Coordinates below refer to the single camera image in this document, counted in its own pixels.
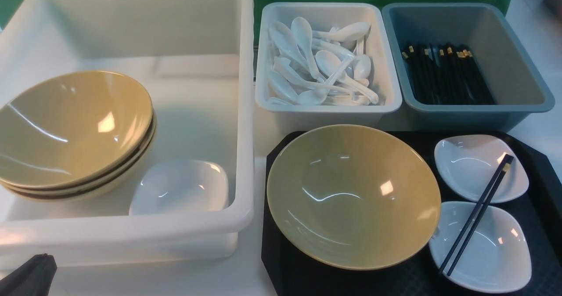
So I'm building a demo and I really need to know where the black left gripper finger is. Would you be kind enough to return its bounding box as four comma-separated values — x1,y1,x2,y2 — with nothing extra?
0,253,58,296

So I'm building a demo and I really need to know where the tan noodle bowl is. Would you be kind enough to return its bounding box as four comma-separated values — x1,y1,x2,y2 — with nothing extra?
267,124,442,271

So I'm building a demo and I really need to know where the white side dish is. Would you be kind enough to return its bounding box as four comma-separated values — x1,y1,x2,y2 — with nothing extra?
434,134,530,204
429,201,532,294

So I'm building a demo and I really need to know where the black chopstick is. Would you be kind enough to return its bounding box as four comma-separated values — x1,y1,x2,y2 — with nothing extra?
446,155,515,277
439,154,512,274

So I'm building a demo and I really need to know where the middle stacked tan bowl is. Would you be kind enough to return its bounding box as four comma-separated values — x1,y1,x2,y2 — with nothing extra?
1,110,157,198

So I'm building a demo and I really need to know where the stacked tan bowl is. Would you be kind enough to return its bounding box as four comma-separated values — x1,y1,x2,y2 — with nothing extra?
0,70,153,189
1,110,157,198
2,129,157,202

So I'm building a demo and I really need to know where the bottom stacked tan bowl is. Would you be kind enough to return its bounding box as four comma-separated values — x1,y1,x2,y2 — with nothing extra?
2,129,157,202

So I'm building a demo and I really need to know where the top stacked tan bowl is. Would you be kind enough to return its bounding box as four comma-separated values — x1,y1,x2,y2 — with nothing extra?
0,70,153,189

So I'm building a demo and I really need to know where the white dish in tub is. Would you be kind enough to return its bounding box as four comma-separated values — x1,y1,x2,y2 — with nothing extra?
129,159,229,216

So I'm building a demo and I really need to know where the large white plastic tub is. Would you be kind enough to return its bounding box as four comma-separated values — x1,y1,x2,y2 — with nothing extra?
1,0,254,270

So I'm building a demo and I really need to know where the white spoon lower left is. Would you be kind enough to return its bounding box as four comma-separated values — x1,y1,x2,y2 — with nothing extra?
268,70,298,104

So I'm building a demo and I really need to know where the white spoon upper left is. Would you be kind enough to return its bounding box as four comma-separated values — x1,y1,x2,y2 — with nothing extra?
269,21,307,69

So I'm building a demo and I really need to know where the white spoon bin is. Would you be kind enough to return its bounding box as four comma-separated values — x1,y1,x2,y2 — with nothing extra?
255,2,402,133

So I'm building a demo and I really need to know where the white spoon upright centre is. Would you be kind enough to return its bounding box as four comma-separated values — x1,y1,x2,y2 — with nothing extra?
291,17,321,79

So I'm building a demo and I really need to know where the white spoon centre diagonal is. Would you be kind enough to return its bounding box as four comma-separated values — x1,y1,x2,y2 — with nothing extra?
315,50,379,104

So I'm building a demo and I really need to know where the white spoon top right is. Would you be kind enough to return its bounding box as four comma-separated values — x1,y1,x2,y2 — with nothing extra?
312,22,371,42

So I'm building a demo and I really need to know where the pile of black chopsticks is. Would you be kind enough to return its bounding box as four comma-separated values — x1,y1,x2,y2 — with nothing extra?
400,42,498,105

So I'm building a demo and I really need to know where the blue-grey chopstick bin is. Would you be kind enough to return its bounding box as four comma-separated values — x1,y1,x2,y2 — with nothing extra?
382,3,555,131

